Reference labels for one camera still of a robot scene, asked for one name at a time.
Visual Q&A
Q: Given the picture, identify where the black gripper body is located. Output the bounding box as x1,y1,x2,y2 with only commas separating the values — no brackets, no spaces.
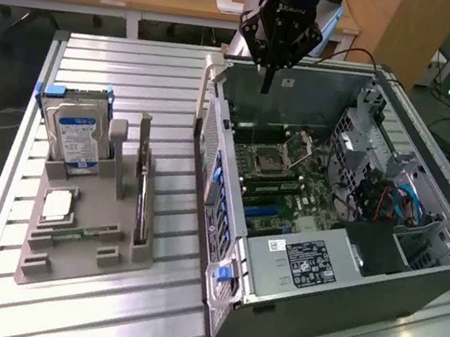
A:
250,0,324,77

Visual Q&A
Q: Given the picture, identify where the graphics card with metal bracket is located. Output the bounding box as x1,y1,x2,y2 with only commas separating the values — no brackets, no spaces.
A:
120,113,170,248

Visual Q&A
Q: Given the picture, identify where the beige card retention latch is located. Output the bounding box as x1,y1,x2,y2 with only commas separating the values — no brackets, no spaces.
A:
192,52,233,135

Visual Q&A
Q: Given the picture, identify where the metal socket cover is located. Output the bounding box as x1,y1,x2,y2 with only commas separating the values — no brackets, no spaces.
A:
281,127,316,159

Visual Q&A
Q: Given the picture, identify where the wooden cabinet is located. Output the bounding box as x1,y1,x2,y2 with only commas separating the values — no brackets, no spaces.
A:
367,0,450,97

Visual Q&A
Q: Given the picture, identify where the silver perforated drive cage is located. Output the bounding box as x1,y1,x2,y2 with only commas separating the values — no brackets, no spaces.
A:
324,84,395,191

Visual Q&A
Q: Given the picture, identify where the CPU socket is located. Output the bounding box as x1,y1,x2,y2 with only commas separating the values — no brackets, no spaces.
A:
250,141,295,178

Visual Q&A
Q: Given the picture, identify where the installed green RAM stick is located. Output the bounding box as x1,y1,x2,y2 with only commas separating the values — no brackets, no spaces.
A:
242,175,299,202

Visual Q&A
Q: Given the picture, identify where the green motherboard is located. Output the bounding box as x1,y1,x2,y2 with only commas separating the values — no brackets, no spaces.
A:
215,111,370,249

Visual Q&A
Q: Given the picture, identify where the blue expansion slot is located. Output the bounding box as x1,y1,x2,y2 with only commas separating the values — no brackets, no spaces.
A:
242,200,280,224

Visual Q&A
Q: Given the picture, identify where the hard disk in blue carrier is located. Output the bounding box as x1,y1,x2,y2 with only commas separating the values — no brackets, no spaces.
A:
22,74,119,182

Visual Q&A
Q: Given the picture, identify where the grey power supply unit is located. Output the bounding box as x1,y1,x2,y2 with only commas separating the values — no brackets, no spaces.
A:
236,212,371,323

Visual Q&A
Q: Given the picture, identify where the silver disk bay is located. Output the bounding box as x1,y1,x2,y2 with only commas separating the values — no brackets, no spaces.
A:
387,208,450,279

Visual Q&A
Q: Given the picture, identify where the blue case latch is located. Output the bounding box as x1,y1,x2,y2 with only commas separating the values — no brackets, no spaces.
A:
210,264,233,284

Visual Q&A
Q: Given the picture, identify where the silver CPU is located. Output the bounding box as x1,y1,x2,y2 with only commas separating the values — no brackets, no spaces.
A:
39,186,78,227

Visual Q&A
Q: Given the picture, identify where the open dark grey PC case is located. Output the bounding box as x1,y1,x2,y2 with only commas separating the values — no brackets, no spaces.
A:
157,34,450,337

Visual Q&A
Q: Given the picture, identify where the grey plastic parts rack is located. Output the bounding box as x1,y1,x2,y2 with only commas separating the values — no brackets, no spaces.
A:
13,105,176,306

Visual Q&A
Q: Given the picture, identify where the black cable behind case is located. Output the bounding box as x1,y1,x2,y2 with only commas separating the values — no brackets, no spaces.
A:
311,39,384,75

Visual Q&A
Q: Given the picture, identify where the orange wire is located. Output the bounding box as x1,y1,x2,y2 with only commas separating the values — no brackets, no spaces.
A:
373,185,405,225

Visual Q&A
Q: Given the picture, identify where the blue wire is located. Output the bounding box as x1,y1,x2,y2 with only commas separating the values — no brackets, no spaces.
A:
388,183,428,230

